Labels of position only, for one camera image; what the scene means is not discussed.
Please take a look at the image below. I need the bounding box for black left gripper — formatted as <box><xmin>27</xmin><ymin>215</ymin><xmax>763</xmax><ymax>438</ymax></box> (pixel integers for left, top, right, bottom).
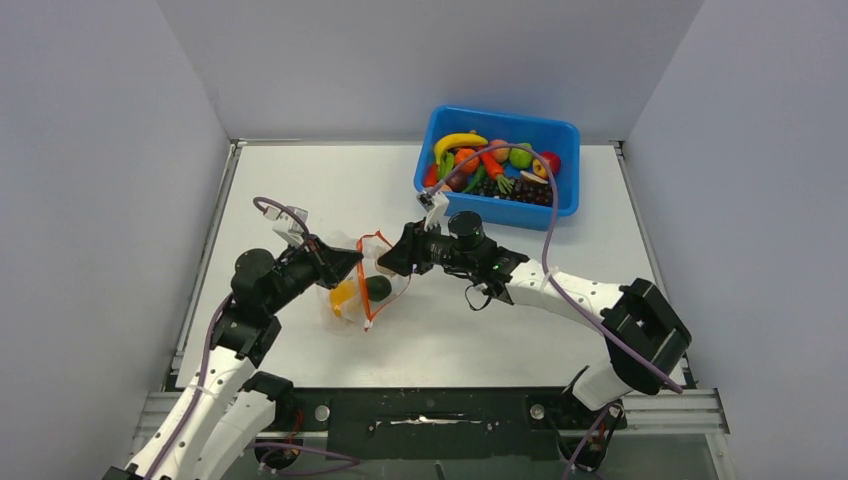
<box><xmin>264</xmin><ymin>232</ymin><xmax>363</xmax><ymax>314</ymax></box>

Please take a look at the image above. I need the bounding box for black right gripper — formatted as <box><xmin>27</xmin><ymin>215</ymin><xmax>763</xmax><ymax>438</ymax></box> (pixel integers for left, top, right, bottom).
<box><xmin>380</xmin><ymin>216</ymin><xmax>477</xmax><ymax>276</ymax></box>

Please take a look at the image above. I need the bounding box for yellow toy bell pepper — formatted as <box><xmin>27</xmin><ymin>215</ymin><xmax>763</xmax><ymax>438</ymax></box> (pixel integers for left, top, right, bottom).
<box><xmin>329</xmin><ymin>280</ymin><xmax>362</xmax><ymax>321</ymax></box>

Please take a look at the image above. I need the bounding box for toy avocado half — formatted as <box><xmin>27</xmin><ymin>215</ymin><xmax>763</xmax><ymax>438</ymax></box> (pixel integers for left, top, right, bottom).
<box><xmin>365</xmin><ymin>275</ymin><xmax>393</xmax><ymax>303</ymax></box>

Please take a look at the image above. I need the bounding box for clear zip top bag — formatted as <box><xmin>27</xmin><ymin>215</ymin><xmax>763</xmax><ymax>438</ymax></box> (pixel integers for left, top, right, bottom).
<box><xmin>317</xmin><ymin>230</ymin><xmax>411</xmax><ymax>334</ymax></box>

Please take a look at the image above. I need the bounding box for red toy apple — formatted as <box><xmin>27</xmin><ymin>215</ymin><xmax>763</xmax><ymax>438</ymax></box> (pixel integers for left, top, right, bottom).
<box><xmin>531</xmin><ymin>151</ymin><xmax>561</xmax><ymax>180</ymax></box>

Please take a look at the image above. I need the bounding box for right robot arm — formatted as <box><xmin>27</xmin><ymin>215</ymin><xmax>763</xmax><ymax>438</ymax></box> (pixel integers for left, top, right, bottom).
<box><xmin>377</xmin><ymin>211</ymin><xmax>692</xmax><ymax>427</ymax></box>

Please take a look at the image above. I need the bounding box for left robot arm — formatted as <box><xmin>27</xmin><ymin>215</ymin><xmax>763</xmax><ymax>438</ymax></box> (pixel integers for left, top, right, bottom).
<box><xmin>104</xmin><ymin>234</ymin><xmax>363</xmax><ymax>479</ymax></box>

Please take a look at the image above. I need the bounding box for red toy chili pepper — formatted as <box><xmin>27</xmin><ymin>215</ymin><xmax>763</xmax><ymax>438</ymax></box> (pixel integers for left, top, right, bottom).
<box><xmin>422</xmin><ymin>163</ymin><xmax>439</xmax><ymax>188</ymax></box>

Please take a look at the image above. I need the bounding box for purple toy onion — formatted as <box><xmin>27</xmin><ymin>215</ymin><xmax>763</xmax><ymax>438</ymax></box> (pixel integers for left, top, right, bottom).
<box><xmin>445</xmin><ymin>171</ymin><xmax>469</xmax><ymax>193</ymax></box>

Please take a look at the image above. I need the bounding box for green toy leaf vegetable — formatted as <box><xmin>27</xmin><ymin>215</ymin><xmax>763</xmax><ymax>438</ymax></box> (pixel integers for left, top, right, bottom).
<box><xmin>437</xmin><ymin>151</ymin><xmax>455</xmax><ymax>181</ymax></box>

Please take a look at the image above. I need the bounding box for green toy chili pepper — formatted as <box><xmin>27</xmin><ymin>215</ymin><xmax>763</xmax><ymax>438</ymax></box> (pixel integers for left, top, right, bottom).
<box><xmin>462</xmin><ymin>166</ymin><xmax>486</xmax><ymax>194</ymax></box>

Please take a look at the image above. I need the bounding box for orange toy tangerine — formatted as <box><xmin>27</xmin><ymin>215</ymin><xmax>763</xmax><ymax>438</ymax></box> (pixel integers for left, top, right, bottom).
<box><xmin>454</xmin><ymin>147</ymin><xmax>480</xmax><ymax>175</ymax></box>

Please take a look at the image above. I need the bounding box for yellow toy banana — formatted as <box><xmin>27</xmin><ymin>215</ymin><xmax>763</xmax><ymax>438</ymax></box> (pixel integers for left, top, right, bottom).
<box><xmin>433</xmin><ymin>131</ymin><xmax>489</xmax><ymax>166</ymax></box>

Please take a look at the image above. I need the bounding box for orange toy carrot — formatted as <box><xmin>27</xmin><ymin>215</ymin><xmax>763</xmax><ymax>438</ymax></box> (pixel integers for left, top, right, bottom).
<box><xmin>479</xmin><ymin>152</ymin><xmax>514</xmax><ymax>195</ymax></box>

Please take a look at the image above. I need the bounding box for dark toy grapes bunch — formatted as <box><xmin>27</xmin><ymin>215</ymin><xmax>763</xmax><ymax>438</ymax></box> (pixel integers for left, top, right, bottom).
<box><xmin>472</xmin><ymin>177</ymin><xmax>554</xmax><ymax>207</ymax></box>

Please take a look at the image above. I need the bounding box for toy peach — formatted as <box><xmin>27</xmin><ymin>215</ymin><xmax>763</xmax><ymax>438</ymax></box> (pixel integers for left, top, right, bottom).
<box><xmin>490</xmin><ymin>139</ymin><xmax>511</xmax><ymax>164</ymax></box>

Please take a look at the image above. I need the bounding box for brown white toy mushroom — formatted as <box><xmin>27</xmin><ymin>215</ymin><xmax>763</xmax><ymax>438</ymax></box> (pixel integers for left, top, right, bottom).
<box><xmin>520</xmin><ymin>171</ymin><xmax>549</xmax><ymax>185</ymax></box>

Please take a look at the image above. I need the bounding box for green toy lime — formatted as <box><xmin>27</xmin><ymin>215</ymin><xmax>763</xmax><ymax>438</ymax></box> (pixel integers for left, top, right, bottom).
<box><xmin>508</xmin><ymin>143</ymin><xmax>534</xmax><ymax>170</ymax></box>

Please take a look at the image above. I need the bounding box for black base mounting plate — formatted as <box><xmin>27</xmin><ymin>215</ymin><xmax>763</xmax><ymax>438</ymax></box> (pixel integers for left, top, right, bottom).
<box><xmin>240</xmin><ymin>372</ymin><xmax>627</xmax><ymax>468</ymax></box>

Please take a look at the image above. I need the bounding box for blue plastic bin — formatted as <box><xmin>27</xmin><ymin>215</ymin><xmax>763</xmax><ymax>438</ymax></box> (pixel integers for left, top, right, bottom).
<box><xmin>413</xmin><ymin>105</ymin><xmax>580</xmax><ymax>231</ymax></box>

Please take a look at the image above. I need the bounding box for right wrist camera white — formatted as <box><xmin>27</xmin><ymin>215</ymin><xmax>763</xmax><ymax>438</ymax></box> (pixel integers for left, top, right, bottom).
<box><xmin>416</xmin><ymin>190</ymin><xmax>449</xmax><ymax>231</ymax></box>

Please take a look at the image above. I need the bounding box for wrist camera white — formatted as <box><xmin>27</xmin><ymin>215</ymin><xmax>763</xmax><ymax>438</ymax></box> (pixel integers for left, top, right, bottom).
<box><xmin>416</xmin><ymin>190</ymin><xmax>449</xmax><ymax>231</ymax></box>
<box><xmin>263</xmin><ymin>206</ymin><xmax>308</xmax><ymax>247</ymax></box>

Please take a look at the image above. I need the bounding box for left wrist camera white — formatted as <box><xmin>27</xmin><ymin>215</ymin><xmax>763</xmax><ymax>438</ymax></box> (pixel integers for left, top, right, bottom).
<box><xmin>263</xmin><ymin>206</ymin><xmax>308</xmax><ymax>247</ymax></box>

